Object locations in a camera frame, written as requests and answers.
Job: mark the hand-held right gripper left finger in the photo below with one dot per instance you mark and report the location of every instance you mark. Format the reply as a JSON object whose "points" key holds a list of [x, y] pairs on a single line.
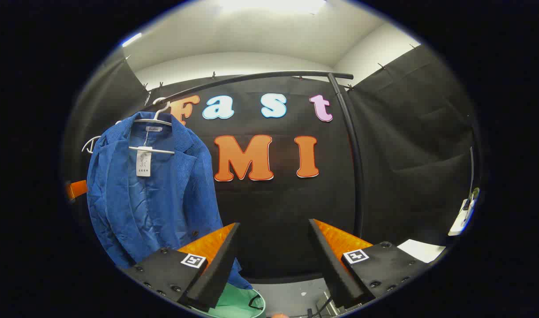
{"points": [[218, 265]]}

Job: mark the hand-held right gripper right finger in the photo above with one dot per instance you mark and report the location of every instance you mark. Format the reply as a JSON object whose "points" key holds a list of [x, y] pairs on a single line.
{"points": [[333, 265]]}

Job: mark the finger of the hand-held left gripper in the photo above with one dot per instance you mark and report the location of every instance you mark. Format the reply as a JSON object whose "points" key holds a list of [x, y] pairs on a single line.
{"points": [[77, 190]]}

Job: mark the green laundry hamper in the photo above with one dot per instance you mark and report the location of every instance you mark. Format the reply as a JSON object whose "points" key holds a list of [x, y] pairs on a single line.
{"points": [[234, 304]]}

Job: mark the white clothes hanger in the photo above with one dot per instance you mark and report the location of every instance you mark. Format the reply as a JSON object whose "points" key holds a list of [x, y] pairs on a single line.
{"points": [[163, 151], [87, 141]]}

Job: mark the black clothes rack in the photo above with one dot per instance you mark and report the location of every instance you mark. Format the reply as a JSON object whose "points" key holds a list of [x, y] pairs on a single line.
{"points": [[359, 185]]}

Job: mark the white garment tag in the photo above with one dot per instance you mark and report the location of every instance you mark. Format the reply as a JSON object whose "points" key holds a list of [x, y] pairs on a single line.
{"points": [[144, 165]]}

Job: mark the white paper sheet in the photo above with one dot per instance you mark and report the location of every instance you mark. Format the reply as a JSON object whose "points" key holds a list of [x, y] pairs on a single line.
{"points": [[421, 251]]}

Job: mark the white device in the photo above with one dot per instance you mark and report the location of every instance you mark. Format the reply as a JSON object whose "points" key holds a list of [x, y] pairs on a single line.
{"points": [[463, 216]]}

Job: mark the black backdrop cloth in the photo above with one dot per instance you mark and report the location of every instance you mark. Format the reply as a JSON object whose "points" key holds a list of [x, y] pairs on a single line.
{"points": [[406, 132]]}

